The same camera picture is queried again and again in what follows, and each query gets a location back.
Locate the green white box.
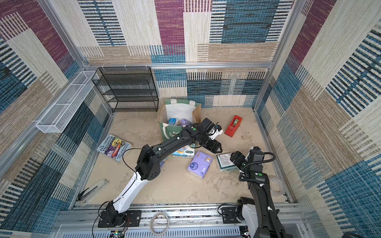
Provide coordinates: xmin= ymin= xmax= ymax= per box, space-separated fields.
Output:
xmin=216 ymin=153 xmax=238 ymax=172

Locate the purple tissue pack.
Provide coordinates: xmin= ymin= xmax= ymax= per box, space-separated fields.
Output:
xmin=180 ymin=119 xmax=192 ymax=127
xmin=188 ymin=151 xmax=213 ymax=179

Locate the blue striped tissue pack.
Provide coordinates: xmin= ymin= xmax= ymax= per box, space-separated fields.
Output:
xmin=168 ymin=118 xmax=180 ymax=126

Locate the green canvas Christmas bag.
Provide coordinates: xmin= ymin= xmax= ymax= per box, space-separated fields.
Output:
xmin=157 ymin=99 xmax=201 ymax=141

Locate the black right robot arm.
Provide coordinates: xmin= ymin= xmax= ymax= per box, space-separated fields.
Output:
xmin=230 ymin=147 xmax=293 ymax=238

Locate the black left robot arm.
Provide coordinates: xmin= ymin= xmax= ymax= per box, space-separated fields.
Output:
xmin=97 ymin=118 xmax=223 ymax=228

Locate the red tape dispenser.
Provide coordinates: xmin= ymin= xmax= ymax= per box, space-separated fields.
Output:
xmin=224 ymin=115 xmax=242 ymax=137

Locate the white cartoon tissue pack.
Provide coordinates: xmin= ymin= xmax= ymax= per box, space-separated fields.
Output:
xmin=172 ymin=145 xmax=195 ymax=158

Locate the clear tape roll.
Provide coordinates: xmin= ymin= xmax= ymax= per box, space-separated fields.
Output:
xmin=269 ymin=176 xmax=285 ymax=196

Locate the light blue tissue pack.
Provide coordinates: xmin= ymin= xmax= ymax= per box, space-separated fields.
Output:
xmin=160 ymin=158 xmax=168 ymax=167

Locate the colourful children's book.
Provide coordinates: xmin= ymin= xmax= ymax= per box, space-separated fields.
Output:
xmin=96 ymin=134 xmax=133 ymax=162

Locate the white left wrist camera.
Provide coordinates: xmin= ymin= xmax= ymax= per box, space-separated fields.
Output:
xmin=208 ymin=125 xmax=223 ymax=140

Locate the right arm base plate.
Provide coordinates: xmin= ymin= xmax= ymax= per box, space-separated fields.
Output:
xmin=219 ymin=206 xmax=241 ymax=224

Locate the black wire shelf rack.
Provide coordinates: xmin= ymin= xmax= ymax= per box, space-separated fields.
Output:
xmin=92 ymin=66 xmax=159 ymax=113

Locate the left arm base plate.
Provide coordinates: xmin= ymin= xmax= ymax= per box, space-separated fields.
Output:
xmin=97 ymin=210 xmax=141 ymax=228

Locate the white wire mesh basket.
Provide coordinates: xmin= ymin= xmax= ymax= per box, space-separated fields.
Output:
xmin=36 ymin=70 xmax=95 ymax=133

